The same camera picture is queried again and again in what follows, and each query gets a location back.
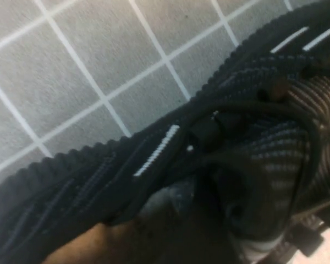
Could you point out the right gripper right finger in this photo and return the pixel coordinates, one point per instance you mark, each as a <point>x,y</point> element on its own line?
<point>313,236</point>

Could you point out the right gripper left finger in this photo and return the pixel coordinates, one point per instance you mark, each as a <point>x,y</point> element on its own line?
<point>99,244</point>

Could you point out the black knit sneaker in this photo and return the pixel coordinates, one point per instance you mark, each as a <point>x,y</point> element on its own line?
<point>236,110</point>

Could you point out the grey white checked tablecloth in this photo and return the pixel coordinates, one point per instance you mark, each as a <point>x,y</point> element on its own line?
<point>71,68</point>

